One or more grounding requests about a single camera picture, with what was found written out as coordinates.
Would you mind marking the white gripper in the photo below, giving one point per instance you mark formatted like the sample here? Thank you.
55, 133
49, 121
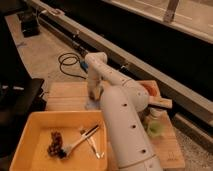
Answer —
93, 86

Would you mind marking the light blue sponge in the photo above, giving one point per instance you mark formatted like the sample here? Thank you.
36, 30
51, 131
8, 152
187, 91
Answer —
92, 105

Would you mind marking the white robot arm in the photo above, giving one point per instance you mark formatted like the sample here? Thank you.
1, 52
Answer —
121, 98

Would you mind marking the blue connector box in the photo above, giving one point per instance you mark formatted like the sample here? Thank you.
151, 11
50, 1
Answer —
84, 66

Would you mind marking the wooden block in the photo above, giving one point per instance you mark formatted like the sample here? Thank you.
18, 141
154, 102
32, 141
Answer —
160, 102

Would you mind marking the metal tongs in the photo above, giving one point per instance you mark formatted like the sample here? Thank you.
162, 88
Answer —
93, 146

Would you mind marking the green cup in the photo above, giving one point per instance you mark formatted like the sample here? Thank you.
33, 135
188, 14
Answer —
154, 128

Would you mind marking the dark brown food clump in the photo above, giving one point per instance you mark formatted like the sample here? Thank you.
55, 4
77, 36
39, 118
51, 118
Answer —
55, 148

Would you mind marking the black box device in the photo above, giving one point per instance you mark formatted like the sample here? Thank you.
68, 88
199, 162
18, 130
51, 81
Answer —
29, 24

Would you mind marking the yellow plastic tray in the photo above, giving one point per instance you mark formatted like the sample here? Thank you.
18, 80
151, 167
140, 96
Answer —
31, 153

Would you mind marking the grey metal rail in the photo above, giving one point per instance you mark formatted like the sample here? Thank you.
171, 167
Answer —
193, 102

